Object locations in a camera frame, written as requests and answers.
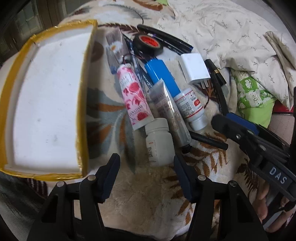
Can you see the grey daisy hand cream tube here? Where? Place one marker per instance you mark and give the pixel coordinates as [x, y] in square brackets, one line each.
[116, 46]

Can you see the white sprig printed quilt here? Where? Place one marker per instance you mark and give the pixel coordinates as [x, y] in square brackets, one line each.
[231, 34]

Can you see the black printed pen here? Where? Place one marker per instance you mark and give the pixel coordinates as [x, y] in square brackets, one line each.
[166, 36]

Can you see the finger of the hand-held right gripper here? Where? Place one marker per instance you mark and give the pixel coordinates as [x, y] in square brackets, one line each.
[222, 124]
[242, 124]

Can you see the person's right hand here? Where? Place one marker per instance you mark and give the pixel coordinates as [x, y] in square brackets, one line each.
[262, 197]

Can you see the pink floral hand cream tube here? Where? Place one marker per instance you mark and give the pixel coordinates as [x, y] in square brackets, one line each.
[133, 97]

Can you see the blue battery pack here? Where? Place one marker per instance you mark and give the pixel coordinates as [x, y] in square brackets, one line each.
[159, 71]

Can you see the white bottle red label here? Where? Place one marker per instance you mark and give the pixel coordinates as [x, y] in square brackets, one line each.
[188, 106]

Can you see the white foam box yellow tape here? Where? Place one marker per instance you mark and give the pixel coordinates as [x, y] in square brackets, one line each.
[46, 92]

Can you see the leaf printed blanket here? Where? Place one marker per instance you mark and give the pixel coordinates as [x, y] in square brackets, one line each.
[143, 204]

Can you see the white charger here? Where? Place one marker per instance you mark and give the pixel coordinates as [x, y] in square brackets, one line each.
[194, 67]

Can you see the wooden glass door cabinet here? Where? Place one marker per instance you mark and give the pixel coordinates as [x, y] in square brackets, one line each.
[30, 18]

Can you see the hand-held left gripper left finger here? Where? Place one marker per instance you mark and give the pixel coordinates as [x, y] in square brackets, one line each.
[108, 183]

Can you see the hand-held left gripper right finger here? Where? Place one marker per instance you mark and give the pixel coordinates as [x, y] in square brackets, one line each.
[183, 183]

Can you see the silver hand cream tube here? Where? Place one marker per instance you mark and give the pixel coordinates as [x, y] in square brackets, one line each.
[171, 115]

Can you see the green printed cloth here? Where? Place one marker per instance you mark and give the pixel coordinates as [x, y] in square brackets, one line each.
[252, 97]

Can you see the blue clear pen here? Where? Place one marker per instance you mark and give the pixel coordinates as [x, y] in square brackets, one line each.
[138, 71]

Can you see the black lipstick tube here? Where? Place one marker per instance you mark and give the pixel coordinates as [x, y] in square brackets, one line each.
[215, 71]

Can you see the black tape roll red core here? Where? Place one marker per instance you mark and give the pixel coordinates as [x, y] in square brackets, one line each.
[138, 46]

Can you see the white pill bottle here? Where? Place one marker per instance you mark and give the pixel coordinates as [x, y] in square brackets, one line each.
[159, 141]

